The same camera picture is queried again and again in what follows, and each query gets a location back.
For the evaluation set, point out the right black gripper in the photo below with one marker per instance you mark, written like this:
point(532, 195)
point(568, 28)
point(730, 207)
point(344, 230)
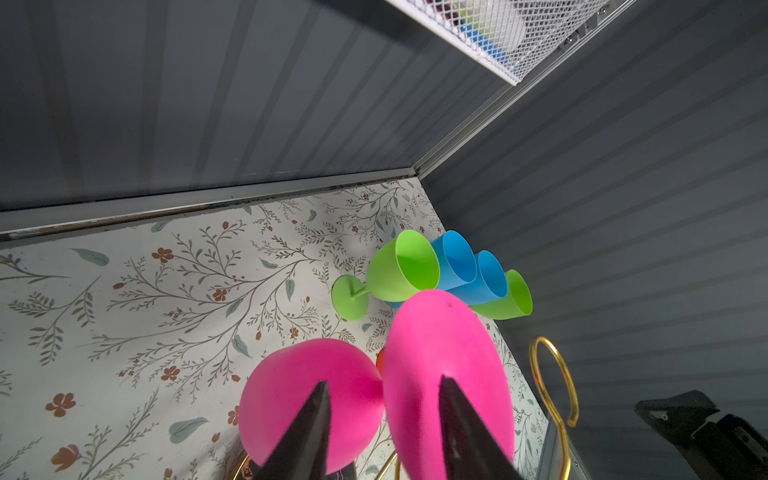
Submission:
point(728, 448)

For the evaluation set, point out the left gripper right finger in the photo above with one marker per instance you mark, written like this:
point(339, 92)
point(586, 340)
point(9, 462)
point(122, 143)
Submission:
point(469, 449)

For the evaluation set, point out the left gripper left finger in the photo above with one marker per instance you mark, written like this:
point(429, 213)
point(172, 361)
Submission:
point(301, 453)

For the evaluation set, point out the pink wine glass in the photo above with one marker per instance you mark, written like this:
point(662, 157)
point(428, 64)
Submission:
point(434, 335)

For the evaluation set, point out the blue wine glass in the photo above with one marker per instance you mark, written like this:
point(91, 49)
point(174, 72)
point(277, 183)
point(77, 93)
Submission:
point(489, 285)
point(455, 258)

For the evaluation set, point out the blue wine glass front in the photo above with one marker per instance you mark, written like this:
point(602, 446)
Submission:
point(455, 258)

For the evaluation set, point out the light green wine glass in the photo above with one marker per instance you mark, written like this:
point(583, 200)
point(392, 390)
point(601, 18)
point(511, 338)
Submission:
point(405, 266)

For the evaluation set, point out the red wine glass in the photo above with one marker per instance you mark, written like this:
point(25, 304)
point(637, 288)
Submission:
point(380, 361)

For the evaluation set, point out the floral table mat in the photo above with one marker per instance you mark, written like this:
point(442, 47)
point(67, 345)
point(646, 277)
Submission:
point(124, 353)

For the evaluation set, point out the white wire mesh basket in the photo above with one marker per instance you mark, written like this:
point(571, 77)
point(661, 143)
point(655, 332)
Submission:
point(509, 38)

